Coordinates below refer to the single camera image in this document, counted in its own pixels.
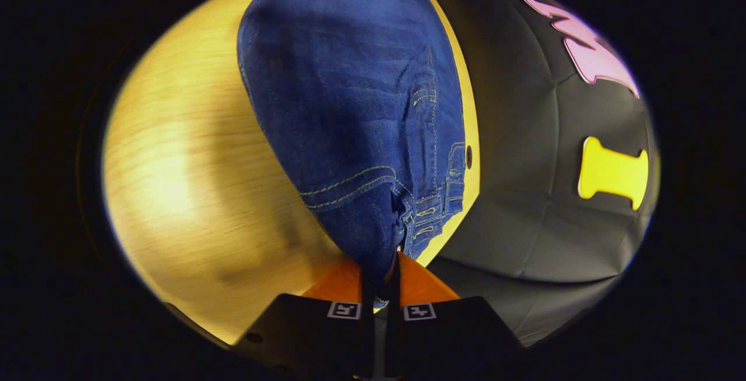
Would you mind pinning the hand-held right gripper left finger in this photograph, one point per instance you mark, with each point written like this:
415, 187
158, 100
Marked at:
367, 317

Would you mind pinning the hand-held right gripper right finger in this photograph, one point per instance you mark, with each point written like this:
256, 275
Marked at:
394, 323

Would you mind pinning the blue denim jeans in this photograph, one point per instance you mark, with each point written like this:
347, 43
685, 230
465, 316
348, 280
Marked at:
349, 107

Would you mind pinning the black backdrop cloth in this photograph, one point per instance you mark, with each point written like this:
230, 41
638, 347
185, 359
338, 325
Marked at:
524, 223

